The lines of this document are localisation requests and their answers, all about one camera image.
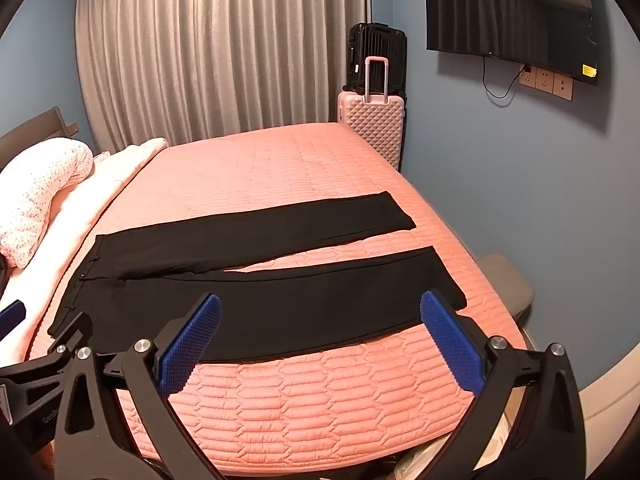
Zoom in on grey padded bench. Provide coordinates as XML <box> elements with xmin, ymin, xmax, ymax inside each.
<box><xmin>477</xmin><ymin>253</ymin><xmax>535</xmax><ymax>331</ymax></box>

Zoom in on floral white pillow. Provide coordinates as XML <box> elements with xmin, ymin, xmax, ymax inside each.
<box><xmin>0</xmin><ymin>137</ymin><xmax>95</xmax><ymax>268</ymax></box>

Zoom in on pink suitcase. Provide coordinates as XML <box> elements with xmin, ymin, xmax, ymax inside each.
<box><xmin>337</xmin><ymin>56</ymin><xmax>407</xmax><ymax>173</ymax></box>

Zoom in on black suitcase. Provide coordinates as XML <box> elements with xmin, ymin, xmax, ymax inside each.
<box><xmin>347</xmin><ymin>22</ymin><xmax>408</xmax><ymax>98</ymax></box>

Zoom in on bed with pink quilted cover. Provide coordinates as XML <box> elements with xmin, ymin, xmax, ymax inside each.
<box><xmin>25</xmin><ymin>122</ymin><xmax>533</xmax><ymax>463</ymax></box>

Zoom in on grey pleated curtain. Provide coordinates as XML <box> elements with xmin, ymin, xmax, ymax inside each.
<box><xmin>75</xmin><ymin>0</ymin><xmax>373</xmax><ymax>153</ymax></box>

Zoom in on black pants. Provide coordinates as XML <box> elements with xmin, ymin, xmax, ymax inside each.
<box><xmin>47</xmin><ymin>191</ymin><xmax>468</xmax><ymax>363</ymax></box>

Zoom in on grey headboard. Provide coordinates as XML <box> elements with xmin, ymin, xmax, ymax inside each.
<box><xmin>0</xmin><ymin>106</ymin><xmax>81</xmax><ymax>171</ymax></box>

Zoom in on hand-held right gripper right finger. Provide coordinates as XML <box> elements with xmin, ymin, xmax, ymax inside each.
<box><xmin>420</xmin><ymin>289</ymin><xmax>586</xmax><ymax>480</ymax></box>

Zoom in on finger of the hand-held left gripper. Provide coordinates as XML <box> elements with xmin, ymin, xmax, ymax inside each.
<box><xmin>0</xmin><ymin>300</ymin><xmax>27</xmax><ymax>342</ymax></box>
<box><xmin>0</xmin><ymin>312</ymin><xmax>94</xmax><ymax>413</ymax></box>

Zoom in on black power cable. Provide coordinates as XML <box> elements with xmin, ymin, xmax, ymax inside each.
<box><xmin>482</xmin><ymin>56</ymin><xmax>532</xmax><ymax>107</ymax></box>

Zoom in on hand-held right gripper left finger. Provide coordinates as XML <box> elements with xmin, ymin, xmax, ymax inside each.
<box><xmin>54</xmin><ymin>294</ymin><xmax>223</xmax><ymax>480</ymax></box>

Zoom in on wall-mounted black television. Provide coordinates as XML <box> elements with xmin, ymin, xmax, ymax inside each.
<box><xmin>422</xmin><ymin>0</ymin><xmax>600</xmax><ymax>86</ymax></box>

